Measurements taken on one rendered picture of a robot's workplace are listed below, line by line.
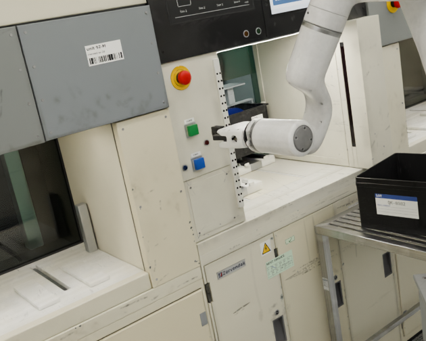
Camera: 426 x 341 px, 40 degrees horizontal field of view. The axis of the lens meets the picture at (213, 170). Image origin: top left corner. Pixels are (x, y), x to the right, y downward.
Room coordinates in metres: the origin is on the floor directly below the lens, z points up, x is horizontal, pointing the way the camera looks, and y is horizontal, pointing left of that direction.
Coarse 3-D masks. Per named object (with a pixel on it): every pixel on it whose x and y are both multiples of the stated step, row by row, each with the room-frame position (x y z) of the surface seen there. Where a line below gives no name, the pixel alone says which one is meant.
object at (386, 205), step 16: (384, 160) 1.89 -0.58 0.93; (400, 160) 1.93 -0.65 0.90; (416, 160) 1.89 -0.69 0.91; (368, 176) 1.81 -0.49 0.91; (384, 176) 1.88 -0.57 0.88; (400, 176) 1.94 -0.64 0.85; (416, 176) 1.89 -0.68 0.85; (368, 192) 1.73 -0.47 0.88; (384, 192) 1.69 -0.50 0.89; (400, 192) 1.65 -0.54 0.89; (416, 192) 1.61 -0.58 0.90; (368, 208) 1.73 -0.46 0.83; (384, 208) 1.69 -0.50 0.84; (400, 208) 1.65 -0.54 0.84; (416, 208) 1.61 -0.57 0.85; (368, 224) 1.74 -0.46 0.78; (384, 224) 1.69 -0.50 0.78; (400, 224) 1.65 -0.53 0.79; (416, 224) 1.62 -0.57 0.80
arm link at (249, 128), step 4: (252, 120) 1.39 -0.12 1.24; (256, 120) 1.38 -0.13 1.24; (248, 124) 1.39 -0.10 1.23; (252, 124) 1.38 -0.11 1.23; (248, 128) 1.38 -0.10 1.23; (252, 128) 1.37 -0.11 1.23; (248, 132) 1.37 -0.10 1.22; (248, 136) 1.37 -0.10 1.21; (248, 140) 1.37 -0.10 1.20; (248, 144) 1.36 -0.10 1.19; (252, 144) 1.36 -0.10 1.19; (252, 148) 1.37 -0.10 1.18; (260, 152) 1.38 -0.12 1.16
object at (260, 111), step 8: (224, 88) 2.32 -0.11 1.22; (232, 88) 2.37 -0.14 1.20; (232, 96) 2.36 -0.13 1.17; (232, 104) 2.37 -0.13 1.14; (240, 104) 2.48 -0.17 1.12; (248, 104) 2.44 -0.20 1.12; (256, 104) 2.40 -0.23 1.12; (264, 104) 2.35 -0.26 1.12; (240, 112) 2.27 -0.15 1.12; (248, 112) 2.30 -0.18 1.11; (256, 112) 2.32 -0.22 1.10; (264, 112) 2.35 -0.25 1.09; (232, 120) 2.25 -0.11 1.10; (240, 120) 2.27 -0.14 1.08; (248, 120) 2.29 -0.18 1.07; (240, 152) 2.25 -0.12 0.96; (248, 152) 2.28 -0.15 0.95
